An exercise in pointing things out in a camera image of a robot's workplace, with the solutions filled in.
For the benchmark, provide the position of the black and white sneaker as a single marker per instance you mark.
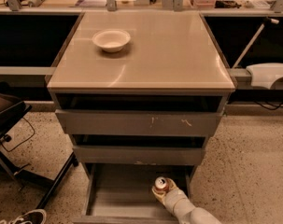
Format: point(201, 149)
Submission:
point(37, 216)

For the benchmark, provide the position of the middle grey drawer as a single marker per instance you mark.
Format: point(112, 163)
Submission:
point(140, 155)

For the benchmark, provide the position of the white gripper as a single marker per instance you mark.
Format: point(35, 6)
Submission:
point(173, 197)

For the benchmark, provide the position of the white dustpan with handle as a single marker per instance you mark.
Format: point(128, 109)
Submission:
point(263, 75)

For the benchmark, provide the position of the open bottom grey drawer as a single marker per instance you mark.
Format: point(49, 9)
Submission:
point(121, 194)

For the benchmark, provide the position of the top grey drawer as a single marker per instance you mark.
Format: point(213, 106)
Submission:
point(141, 123)

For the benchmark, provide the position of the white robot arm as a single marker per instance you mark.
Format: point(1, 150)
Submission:
point(197, 216)

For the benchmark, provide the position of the white paper bowl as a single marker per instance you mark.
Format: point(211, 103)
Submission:
point(110, 40)

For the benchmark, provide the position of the orange coke can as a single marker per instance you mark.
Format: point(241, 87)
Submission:
point(161, 184)

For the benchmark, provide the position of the grey drawer cabinet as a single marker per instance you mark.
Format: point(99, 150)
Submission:
point(171, 64)

